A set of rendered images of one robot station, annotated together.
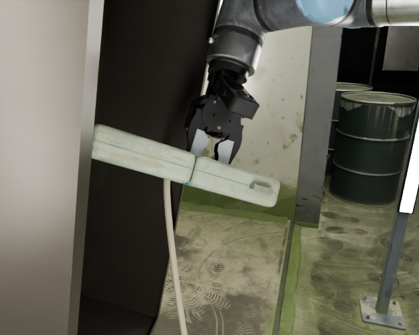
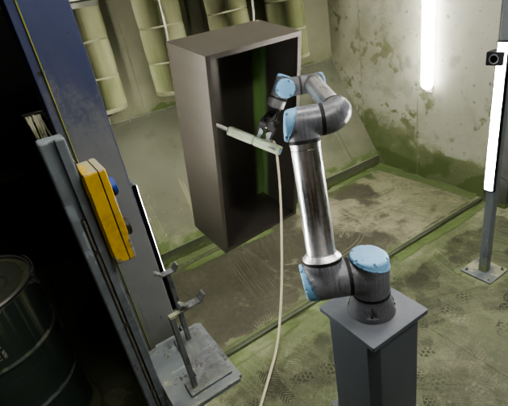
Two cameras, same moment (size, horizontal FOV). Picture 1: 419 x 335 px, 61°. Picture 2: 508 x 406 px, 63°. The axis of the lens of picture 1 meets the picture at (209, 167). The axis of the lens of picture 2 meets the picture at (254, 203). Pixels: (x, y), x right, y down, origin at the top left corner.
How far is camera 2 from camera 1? 181 cm
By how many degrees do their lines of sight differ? 42
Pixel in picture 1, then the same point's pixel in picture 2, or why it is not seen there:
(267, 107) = (460, 92)
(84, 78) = (211, 122)
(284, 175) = (474, 155)
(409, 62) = not seen: outside the picture
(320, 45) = not seen: hidden behind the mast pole
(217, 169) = (259, 141)
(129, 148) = (235, 133)
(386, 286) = (483, 249)
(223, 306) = (367, 235)
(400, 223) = (488, 199)
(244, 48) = (273, 102)
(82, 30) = (210, 113)
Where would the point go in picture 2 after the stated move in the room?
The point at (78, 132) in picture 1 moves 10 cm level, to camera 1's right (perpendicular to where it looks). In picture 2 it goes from (212, 131) to (226, 133)
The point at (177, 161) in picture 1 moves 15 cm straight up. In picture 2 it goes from (247, 138) to (243, 109)
